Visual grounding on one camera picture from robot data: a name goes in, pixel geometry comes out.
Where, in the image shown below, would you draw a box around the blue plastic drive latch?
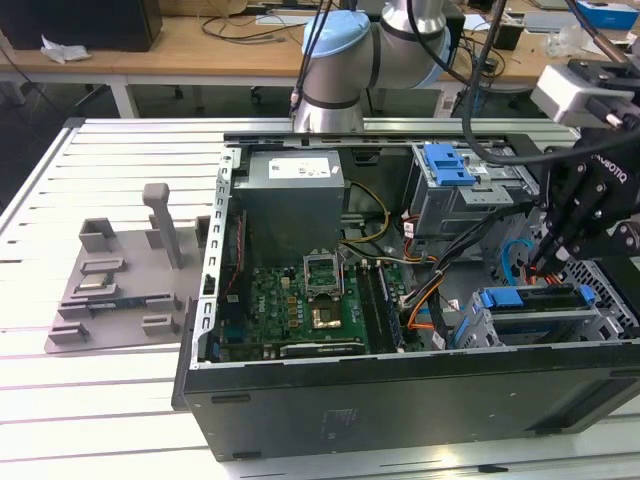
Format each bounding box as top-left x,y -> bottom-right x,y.
422,144 -> 476,187

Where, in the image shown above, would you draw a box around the green motherboard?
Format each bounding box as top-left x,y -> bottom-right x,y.
219,259 -> 416,359

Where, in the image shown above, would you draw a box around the dark RAM stick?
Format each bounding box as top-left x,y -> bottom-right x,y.
87,297 -> 149,311

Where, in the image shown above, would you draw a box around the grey metal disk bay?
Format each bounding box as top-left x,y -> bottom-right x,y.
449,284 -> 626,351

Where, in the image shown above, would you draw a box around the grey flat box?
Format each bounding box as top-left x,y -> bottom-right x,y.
523,10 -> 577,33

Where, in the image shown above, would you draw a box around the wooden desk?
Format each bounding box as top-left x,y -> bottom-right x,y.
0,14 -> 640,119

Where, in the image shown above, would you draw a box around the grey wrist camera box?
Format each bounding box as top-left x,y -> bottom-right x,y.
529,63 -> 640,132

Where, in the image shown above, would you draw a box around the grey power supply unit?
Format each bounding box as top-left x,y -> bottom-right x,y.
230,151 -> 349,266

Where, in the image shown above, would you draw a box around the blue cardboard box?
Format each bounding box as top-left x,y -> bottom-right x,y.
574,0 -> 640,32

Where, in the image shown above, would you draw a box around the thin black cable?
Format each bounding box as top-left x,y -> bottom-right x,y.
288,0 -> 332,117

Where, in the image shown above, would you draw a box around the grey metal drive cage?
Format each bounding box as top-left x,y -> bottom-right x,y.
407,144 -> 544,241

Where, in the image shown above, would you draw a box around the black cable bundle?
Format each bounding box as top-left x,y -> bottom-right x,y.
399,199 -> 546,311

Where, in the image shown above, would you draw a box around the blue data wire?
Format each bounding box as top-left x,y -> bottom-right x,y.
501,238 -> 532,284

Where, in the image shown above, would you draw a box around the clear plastic bag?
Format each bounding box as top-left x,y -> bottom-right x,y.
543,24 -> 586,60

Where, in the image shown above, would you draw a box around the thick black cable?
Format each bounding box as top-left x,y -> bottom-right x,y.
462,0 -> 556,169

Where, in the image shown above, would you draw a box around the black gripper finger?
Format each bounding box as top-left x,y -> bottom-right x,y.
527,162 -> 589,269
549,182 -> 609,275

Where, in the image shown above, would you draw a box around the black open PC case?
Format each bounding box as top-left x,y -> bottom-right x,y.
171,130 -> 640,464

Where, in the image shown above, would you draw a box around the black graphics card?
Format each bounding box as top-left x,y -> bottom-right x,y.
278,341 -> 367,357

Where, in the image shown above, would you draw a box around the large black box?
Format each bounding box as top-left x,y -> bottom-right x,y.
0,0 -> 164,53

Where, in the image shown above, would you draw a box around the yellow and black wires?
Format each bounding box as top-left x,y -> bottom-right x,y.
339,182 -> 391,246

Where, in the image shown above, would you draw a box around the CPU socket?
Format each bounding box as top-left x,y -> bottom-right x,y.
302,247 -> 346,301

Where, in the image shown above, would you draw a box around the orange wire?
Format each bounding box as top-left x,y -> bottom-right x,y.
407,292 -> 441,332

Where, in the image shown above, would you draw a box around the crumpled white paper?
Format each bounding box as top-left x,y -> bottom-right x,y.
39,33 -> 92,65

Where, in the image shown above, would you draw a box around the small black container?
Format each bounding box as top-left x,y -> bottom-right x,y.
494,22 -> 525,51

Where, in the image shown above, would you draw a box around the grey parts rack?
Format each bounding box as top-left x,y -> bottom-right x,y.
43,182 -> 211,355

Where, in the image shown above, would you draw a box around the silver CPU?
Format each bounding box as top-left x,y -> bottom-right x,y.
74,273 -> 114,296

